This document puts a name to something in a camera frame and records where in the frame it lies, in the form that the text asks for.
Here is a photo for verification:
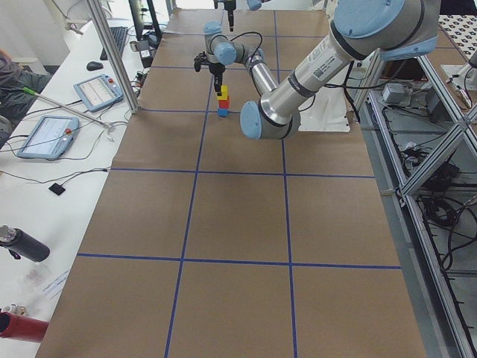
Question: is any black water bottle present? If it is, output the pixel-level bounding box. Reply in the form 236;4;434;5
1;225;50;263

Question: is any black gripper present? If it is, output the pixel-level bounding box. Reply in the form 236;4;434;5
214;0;236;31
194;51;225;92

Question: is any far teach pendant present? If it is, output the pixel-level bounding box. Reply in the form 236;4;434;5
73;74;124;113

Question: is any black keyboard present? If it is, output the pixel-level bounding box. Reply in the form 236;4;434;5
110;26;128;57

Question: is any white camera post base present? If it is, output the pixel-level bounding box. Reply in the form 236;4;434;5
299;88;350;133

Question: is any small black square pad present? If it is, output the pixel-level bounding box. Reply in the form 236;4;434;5
48;183;66;196

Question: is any teach pendant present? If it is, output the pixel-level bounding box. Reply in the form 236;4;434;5
16;115;80;160
73;74;124;113

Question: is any red foam block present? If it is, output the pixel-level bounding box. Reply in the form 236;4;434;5
218;96;230;110

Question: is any blue foam block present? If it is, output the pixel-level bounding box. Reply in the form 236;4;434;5
217;108;228;117

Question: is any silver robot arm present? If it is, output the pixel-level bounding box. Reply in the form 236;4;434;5
213;0;266;31
194;0;440;139

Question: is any person in dark jacket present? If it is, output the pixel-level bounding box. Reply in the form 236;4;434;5
1;49;52;128

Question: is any near teach pendant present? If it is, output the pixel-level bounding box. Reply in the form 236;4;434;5
16;115;80;160

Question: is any grey power supply box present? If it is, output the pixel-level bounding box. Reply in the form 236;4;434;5
382;83;408;104

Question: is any red fire extinguisher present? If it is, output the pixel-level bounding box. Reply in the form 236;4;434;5
1;312;49;343

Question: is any yellow foam block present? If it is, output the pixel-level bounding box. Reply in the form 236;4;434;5
216;85;229;101

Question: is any black computer mouse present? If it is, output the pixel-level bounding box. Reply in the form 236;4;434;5
86;61;104;72

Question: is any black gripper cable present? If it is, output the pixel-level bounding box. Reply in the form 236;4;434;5
229;31;264;64

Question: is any aluminium frame post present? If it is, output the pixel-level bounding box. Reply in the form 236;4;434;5
86;0;139;114

